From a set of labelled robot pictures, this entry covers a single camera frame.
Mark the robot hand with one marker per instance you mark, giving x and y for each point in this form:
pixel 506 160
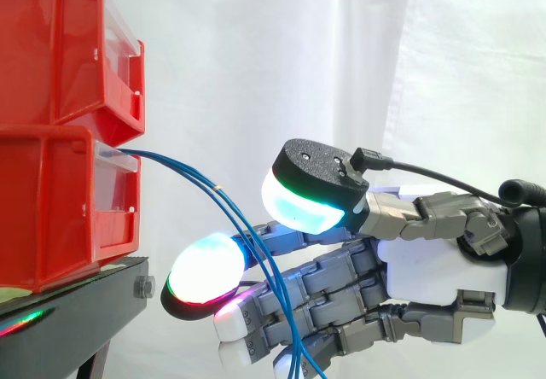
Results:
pixel 426 268

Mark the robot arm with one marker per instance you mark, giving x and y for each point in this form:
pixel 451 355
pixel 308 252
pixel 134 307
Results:
pixel 529 259

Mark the black stand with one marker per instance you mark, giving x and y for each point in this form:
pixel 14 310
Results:
pixel 85 310

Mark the red plastic bin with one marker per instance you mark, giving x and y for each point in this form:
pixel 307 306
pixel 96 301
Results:
pixel 51 208
pixel 64 46

